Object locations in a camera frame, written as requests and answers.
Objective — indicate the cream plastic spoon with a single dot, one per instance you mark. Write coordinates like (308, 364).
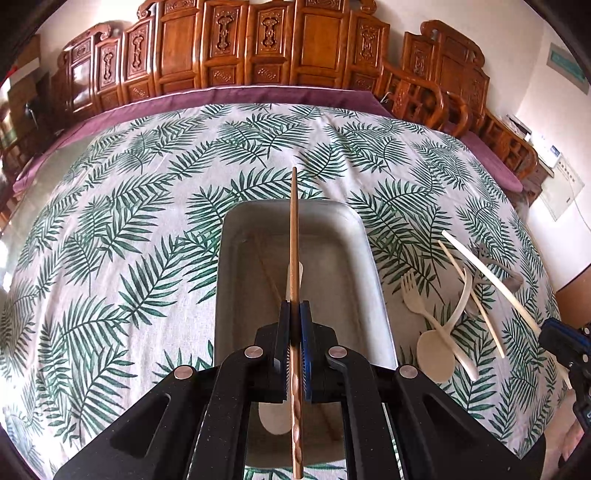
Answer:
(275, 417)
(435, 358)

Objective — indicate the wooden side table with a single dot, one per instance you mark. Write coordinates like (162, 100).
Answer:
(538, 175)

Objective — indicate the carved wooden long sofa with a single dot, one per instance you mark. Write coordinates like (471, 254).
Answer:
(177, 46)

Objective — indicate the grey metal rectangular tray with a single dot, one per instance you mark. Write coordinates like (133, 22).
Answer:
(339, 280)

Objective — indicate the grey wall electrical panel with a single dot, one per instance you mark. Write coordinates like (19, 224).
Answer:
(565, 64)

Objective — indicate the purple sofa cushion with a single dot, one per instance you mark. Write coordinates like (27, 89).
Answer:
(359, 101)

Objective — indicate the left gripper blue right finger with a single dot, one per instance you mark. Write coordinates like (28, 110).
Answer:
(384, 435)

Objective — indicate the purple armchair cushion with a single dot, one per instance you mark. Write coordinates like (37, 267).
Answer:
(504, 177)

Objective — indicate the white wall distribution box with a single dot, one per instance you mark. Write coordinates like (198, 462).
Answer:
(560, 190)

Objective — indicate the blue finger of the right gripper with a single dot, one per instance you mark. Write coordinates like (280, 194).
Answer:
(566, 343)

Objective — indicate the person's right hand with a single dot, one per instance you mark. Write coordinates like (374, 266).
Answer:
(571, 440)

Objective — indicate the carved wooden armchair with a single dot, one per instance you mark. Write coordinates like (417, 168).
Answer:
(445, 56)

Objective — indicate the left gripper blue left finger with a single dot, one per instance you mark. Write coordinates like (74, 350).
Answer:
(249, 375)

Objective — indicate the cream plastic fork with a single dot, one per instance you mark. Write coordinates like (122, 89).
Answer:
(415, 304)

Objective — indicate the light bamboo chopstick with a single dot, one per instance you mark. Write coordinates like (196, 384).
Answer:
(501, 287)
(471, 299)

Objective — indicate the green leaf pattern tablecloth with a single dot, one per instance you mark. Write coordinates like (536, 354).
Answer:
(112, 282)

